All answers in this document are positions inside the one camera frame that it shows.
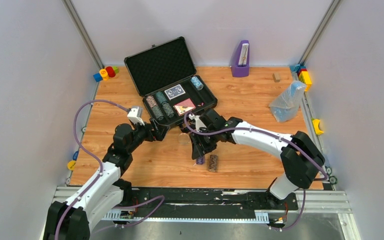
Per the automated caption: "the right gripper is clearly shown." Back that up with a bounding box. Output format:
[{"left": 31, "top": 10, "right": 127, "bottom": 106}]
[{"left": 190, "top": 127, "right": 220, "bottom": 160}]

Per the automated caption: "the brown chip stack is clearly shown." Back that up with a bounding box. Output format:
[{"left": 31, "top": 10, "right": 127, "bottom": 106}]
[{"left": 207, "top": 154, "right": 219, "bottom": 173}]

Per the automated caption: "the grey green chip stack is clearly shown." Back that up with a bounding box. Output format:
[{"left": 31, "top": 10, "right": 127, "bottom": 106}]
[{"left": 151, "top": 105, "right": 164, "bottom": 121}]

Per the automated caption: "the green blue chip stack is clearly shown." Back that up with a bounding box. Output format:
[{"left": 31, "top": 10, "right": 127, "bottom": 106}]
[{"left": 155, "top": 91, "right": 167, "bottom": 105}]

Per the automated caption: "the tan blue chip stack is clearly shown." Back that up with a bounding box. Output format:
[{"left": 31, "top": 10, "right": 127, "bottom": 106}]
[{"left": 145, "top": 95, "right": 158, "bottom": 109}]

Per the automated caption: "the black poker case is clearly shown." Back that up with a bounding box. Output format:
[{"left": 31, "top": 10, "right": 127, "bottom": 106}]
[{"left": 124, "top": 36, "right": 218, "bottom": 128}]

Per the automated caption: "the light blue chip stack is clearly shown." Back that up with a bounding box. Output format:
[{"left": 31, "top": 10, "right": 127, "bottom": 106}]
[{"left": 190, "top": 76, "right": 204, "bottom": 91}]

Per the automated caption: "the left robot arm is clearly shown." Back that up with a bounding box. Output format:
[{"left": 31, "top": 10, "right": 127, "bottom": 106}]
[{"left": 43, "top": 119, "right": 169, "bottom": 240}]

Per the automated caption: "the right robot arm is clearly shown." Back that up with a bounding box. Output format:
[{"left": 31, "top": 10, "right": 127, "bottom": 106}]
[{"left": 183, "top": 109, "right": 329, "bottom": 209}]

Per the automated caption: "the clear round dealer button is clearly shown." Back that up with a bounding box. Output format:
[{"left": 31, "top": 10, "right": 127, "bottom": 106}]
[{"left": 177, "top": 132, "right": 191, "bottom": 145}]

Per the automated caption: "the red card deck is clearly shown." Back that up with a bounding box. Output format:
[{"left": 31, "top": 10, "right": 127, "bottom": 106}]
[{"left": 173, "top": 98, "right": 196, "bottom": 116}]

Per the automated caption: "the blue card deck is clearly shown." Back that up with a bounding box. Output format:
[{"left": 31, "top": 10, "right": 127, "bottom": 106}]
[{"left": 164, "top": 84, "right": 186, "bottom": 100}]

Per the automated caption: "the red cylinder block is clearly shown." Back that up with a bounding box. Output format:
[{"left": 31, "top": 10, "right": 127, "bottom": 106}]
[{"left": 105, "top": 66, "right": 116, "bottom": 78}]

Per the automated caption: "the green cylinder block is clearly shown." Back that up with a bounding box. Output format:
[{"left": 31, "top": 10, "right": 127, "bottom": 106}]
[{"left": 112, "top": 66, "right": 120, "bottom": 74}]

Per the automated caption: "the yellow cylinder block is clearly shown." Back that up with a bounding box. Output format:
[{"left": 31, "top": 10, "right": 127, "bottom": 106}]
[{"left": 99, "top": 68, "right": 110, "bottom": 81}]

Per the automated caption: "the purple metronome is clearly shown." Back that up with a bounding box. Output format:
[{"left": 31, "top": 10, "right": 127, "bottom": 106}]
[{"left": 230, "top": 40, "right": 250, "bottom": 78}]

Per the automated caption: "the clear plastic bag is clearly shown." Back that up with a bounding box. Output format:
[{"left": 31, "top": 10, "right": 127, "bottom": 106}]
[{"left": 269, "top": 80, "right": 307, "bottom": 123}]

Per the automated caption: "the yellow round disc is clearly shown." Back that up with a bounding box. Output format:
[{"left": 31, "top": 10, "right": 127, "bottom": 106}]
[{"left": 66, "top": 160, "right": 77, "bottom": 171}]

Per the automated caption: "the small wooden block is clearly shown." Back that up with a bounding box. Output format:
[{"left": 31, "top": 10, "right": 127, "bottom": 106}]
[{"left": 272, "top": 72, "right": 281, "bottom": 83}]

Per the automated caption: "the yellow curved block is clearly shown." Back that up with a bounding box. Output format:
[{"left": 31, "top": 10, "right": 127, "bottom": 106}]
[{"left": 311, "top": 118, "right": 324, "bottom": 136}]

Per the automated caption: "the yellow lego block stack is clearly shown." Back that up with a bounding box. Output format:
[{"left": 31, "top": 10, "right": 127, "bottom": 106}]
[{"left": 296, "top": 66, "right": 312, "bottom": 92}]

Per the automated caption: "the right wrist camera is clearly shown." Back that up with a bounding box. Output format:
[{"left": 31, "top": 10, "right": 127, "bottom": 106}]
[{"left": 188, "top": 113, "right": 207, "bottom": 132}]

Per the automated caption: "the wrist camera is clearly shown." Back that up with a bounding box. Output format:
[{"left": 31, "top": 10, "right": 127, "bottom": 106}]
[
  {"left": 188, "top": 113, "right": 207, "bottom": 132},
  {"left": 127, "top": 106, "right": 145, "bottom": 126}
]

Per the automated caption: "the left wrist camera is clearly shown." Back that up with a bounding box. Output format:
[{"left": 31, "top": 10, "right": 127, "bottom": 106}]
[{"left": 127, "top": 106, "right": 145, "bottom": 126}]

